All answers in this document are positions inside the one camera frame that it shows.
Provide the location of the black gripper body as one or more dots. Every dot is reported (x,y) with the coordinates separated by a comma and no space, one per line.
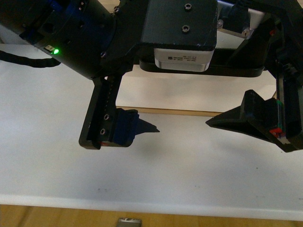
(246,35)

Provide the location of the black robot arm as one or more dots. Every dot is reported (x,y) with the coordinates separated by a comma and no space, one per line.
(71,32)

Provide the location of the grey metal object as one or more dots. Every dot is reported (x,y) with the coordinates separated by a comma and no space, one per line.
(129,222)

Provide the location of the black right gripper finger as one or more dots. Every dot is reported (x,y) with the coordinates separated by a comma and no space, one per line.
(127,126)

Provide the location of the silver camera module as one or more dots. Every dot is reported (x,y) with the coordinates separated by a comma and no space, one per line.
(183,60)

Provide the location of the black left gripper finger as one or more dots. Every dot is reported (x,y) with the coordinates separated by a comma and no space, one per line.
(259,118)

